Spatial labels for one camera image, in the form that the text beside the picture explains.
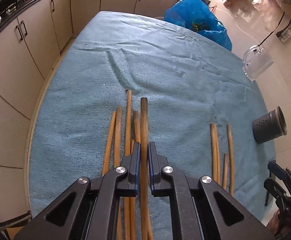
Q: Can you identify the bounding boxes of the beige lower kitchen cabinets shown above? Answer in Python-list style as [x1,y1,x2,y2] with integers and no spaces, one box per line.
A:
[0,0,178,227]

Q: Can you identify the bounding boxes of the right group thick chopstick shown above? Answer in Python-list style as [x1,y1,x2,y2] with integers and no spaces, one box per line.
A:
[210,123,220,184]

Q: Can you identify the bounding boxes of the right group outer chopstick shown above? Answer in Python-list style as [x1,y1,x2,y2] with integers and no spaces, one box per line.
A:
[226,124,235,197]

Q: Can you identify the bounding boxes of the short centre wooden chopstick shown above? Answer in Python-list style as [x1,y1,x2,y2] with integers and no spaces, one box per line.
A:
[130,110,142,240]

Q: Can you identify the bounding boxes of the blue plastic bag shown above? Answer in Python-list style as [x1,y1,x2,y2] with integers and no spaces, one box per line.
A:
[164,0,232,51]

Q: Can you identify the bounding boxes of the right human hand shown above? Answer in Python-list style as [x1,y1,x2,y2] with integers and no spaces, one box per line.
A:
[266,209,283,236]

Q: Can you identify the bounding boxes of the grey perforated utensil holder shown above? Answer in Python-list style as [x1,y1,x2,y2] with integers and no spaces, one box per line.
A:
[252,106,288,144]

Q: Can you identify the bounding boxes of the clear glass mug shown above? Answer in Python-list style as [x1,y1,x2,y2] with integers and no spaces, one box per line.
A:
[242,45,273,81]

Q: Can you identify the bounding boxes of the blue towel table cover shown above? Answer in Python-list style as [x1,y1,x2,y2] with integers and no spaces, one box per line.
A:
[28,10,277,240]

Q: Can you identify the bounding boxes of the black power cable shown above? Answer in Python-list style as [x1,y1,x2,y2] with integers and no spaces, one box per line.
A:
[258,11,286,48]

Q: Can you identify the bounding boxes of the right group short chopstick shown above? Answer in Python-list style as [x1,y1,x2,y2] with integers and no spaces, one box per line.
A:
[222,153,229,190]

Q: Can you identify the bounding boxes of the long centre wooden chopstick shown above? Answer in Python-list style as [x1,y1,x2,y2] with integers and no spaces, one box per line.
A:
[124,90,132,240]

